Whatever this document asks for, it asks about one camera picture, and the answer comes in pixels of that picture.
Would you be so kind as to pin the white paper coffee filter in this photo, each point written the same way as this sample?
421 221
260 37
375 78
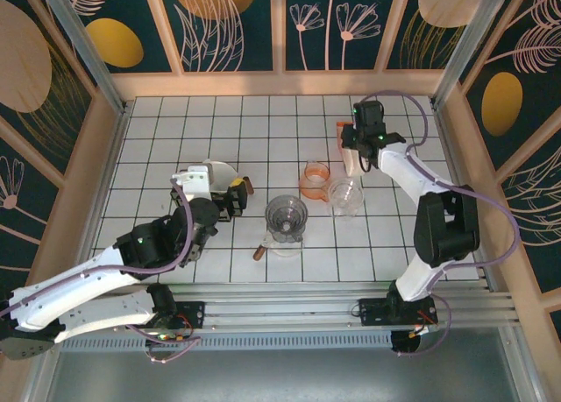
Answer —
221 174

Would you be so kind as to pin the grey plastic coffee dripper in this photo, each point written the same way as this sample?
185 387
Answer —
285 213

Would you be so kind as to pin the clear plastic cup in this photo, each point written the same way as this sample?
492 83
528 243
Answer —
346 196

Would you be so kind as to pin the orange glass server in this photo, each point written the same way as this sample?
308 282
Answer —
314 178

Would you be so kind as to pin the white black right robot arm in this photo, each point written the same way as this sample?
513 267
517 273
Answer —
403 174

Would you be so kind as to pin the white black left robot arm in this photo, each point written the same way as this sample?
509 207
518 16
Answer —
79 284

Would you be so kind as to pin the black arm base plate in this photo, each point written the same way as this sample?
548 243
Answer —
372 310
195 310

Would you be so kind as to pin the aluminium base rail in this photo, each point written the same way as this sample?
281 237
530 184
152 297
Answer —
285 308

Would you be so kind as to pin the aluminium frame post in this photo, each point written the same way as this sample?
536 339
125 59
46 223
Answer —
471 47
90 56

